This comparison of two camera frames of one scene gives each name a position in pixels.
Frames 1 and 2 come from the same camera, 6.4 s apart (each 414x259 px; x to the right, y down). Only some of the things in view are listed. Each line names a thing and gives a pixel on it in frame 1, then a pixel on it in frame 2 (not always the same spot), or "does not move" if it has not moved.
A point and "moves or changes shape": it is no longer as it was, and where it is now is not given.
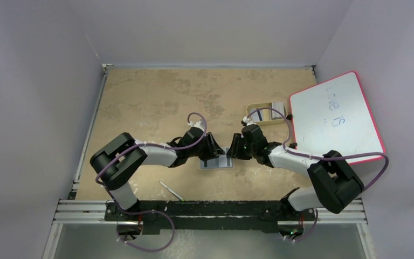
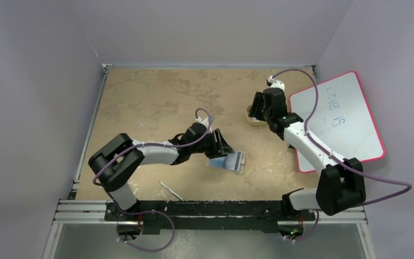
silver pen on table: [173, 192] does not move
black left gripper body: [203, 151] does not move
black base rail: [252, 216] does not move
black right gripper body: [237, 145] -> [258, 107]
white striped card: [220, 162] moves or changes shape
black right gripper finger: [234, 149] -> [257, 109]
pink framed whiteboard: [335, 115] does not move
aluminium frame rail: [93, 212] does not move
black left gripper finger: [216, 150] -> [224, 148]
